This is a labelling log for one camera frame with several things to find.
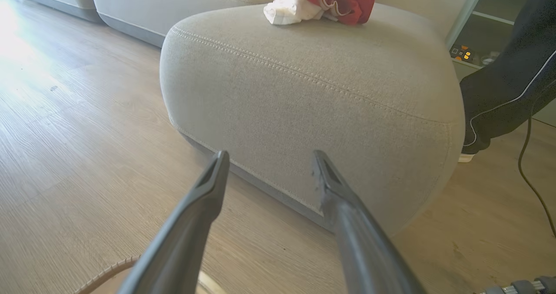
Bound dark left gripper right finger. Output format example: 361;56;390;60
312;150;428;294

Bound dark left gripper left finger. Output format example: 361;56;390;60
116;150;230;294

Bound red and white clothes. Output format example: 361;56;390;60
263;0;379;26

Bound grey fabric sofa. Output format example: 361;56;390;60
159;1;466;236

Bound cream laundry basket brown rim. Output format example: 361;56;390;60
74;255;226;294

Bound grey ribbed robot part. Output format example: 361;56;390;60
480;276;556;294

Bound black remote orange buttons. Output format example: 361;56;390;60
450;45;474;62

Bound person leg dark trousers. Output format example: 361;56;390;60
460;0;556;155

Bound black floor cable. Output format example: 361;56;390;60
518;116;556;238

